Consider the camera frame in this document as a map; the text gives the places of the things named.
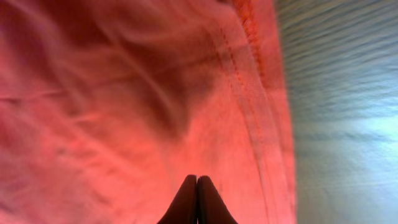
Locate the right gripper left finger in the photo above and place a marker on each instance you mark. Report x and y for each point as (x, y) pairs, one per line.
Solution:
(183, 208)

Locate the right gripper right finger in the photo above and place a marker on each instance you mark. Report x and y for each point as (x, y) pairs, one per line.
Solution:
(211, 208)

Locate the orange t-shirt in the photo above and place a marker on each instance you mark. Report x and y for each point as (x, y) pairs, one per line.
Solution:
(107, 106)

